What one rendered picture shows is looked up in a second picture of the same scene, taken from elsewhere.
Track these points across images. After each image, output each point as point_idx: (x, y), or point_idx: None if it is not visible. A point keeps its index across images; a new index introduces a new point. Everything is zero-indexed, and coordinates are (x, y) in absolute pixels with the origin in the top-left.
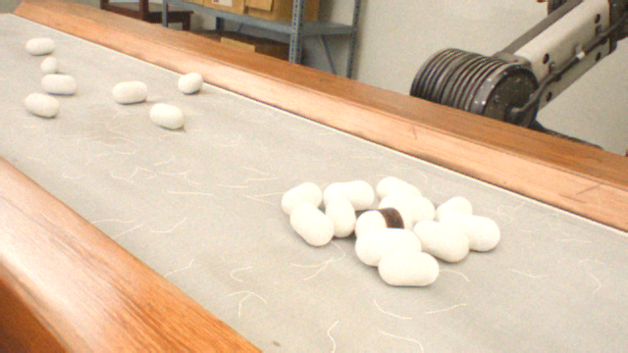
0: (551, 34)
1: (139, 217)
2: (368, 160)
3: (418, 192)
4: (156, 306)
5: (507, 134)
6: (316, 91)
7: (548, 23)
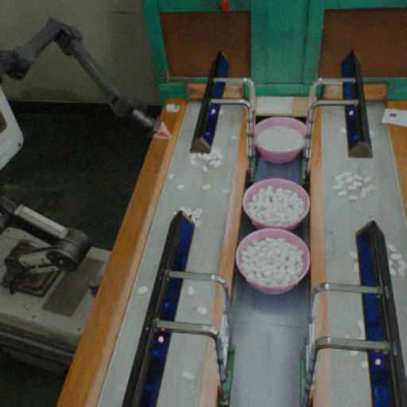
0: (50, 221)
1: (211, 242)
2: (158, 236)
3: None
4: (230, 216)
5: (134, 218)
6: (133, 257)
7: (40, 222)
